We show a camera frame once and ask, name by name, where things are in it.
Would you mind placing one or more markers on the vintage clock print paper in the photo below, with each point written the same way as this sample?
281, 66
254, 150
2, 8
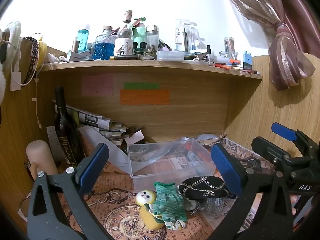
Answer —
125, 220

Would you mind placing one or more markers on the yellow plush doll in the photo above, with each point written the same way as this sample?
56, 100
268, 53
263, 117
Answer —
146, 212

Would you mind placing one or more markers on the stack of folded newspapers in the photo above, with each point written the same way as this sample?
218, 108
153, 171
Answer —
100, 125

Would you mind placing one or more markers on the black patterned band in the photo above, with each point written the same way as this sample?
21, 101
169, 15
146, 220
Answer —
33, 55

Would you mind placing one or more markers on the orange object behind box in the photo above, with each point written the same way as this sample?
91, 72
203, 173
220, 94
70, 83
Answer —
200, 152

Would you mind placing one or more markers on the wooden desk shelf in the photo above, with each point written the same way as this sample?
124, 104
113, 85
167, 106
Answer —
150, 68

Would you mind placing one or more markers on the mauve striped curtain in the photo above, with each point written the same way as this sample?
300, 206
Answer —
287, 30

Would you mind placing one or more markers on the clear bottle silver cap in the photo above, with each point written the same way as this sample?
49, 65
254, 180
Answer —
152, 38

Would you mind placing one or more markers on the dark wine bottle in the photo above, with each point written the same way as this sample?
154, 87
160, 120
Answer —
65, 135

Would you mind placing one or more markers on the white printed paper strip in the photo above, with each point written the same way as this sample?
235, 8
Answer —
53, 142

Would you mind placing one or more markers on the glass jar of brushes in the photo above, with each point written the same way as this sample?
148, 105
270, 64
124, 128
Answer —
229, 45

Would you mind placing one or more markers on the teal liquid bottle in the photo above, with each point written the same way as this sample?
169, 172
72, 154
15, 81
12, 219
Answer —
82, 40

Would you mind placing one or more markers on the green sticky note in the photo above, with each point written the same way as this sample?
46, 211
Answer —
141, 85

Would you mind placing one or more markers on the clear plastic box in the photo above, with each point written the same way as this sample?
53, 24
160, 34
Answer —
160, 165

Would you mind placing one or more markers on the mint green pump bottle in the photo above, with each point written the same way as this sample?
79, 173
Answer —
139, 36

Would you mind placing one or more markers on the pink sticky note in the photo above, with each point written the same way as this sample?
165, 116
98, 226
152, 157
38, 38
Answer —
97, 85

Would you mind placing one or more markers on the yellow object on hook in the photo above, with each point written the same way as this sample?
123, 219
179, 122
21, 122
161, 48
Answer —
43, 52

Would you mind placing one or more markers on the clear blister package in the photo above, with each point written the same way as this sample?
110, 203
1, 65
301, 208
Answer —
186, 36

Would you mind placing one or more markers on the flat clear plastic case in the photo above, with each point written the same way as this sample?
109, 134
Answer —
170, 55

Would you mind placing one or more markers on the green knit sock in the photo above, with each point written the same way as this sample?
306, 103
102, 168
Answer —
167, 202

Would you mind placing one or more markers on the white paper tag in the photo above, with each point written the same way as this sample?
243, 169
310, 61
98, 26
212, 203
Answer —
15, 81

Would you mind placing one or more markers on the person's right hand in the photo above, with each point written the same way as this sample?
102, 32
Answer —
294, 203

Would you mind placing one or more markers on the blue faceted glass bottle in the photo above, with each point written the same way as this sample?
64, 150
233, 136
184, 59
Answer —
104, 47

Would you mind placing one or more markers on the black and gold pen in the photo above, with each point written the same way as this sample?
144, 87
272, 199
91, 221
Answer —
125, 57

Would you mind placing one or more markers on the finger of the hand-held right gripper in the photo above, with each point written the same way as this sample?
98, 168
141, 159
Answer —
283, 131
267, 147

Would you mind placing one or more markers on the small black nail polish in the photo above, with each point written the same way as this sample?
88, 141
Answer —
208, 53

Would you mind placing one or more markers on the tall clear labelled bottle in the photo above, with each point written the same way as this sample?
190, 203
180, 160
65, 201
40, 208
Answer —
124, 42

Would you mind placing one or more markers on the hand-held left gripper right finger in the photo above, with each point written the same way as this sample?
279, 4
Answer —
225, 170

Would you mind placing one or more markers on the small white carton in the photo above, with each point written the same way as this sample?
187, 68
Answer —
80, 55

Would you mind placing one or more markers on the grey knit cloth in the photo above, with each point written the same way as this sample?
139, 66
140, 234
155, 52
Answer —
215, 203

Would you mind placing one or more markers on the orange sticky note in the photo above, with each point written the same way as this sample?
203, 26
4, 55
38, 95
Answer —
145, 97

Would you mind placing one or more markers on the floral fabric piece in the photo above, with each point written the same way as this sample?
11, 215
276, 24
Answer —
175, 225

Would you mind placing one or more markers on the blue plastic block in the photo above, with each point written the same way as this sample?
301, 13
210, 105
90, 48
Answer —
247, 60

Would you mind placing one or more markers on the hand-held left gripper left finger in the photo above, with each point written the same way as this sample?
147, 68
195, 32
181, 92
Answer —
93, 166

